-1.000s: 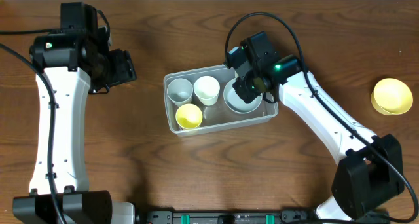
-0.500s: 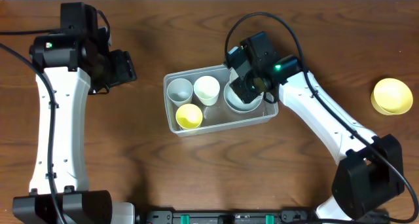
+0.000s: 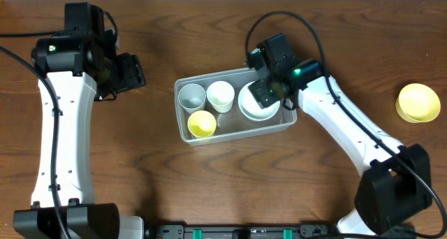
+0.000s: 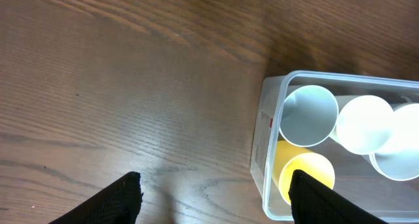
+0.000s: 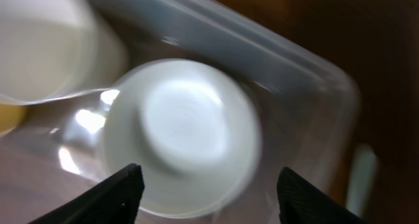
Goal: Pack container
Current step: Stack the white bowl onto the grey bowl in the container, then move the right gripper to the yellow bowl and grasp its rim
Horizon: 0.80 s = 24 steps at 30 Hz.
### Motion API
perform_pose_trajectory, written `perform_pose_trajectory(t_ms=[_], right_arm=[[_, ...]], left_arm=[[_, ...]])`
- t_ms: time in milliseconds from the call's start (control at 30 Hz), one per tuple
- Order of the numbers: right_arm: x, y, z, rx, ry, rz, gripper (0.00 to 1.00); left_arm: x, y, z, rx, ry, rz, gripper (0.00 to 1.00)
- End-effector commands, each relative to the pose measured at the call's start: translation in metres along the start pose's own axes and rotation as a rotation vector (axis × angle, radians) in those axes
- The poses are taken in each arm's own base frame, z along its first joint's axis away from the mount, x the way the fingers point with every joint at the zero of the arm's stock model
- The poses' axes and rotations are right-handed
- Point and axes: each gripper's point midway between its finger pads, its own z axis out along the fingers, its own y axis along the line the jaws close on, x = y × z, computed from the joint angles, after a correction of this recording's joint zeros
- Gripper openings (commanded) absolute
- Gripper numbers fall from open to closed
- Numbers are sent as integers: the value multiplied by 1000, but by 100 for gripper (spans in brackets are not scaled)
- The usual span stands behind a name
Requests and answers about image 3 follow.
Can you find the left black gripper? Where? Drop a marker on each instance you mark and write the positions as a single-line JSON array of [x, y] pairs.
[[136, 77]]

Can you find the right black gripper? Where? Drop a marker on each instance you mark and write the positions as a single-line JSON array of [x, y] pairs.
[[266, 96]]

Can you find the white plastic bowl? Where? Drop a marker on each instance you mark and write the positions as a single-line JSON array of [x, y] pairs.
[[246, 99]]

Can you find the white plastic cup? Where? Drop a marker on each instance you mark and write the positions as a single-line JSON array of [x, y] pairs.
[[221, 95]]

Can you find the clear plastic container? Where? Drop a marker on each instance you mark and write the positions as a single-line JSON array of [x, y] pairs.
[[233, 124]]

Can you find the grey plastic cup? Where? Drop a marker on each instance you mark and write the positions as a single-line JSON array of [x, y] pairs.
[[192, 97]]

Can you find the yellow plastic cup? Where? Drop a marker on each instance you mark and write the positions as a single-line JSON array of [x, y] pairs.
[[202, 124]]

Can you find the yellow plastic bowl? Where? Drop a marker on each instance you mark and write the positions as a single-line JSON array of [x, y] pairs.
[[417, 103]]

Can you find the grey plastic bowl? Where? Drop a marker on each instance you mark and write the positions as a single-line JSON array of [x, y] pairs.
[[259, 115]]

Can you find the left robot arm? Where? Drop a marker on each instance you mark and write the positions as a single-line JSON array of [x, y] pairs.
[[76, 67]]

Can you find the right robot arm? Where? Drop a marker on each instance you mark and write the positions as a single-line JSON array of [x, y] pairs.
[[395, 180]]

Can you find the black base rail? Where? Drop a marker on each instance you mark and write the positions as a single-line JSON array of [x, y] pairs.
[[295, 231]]

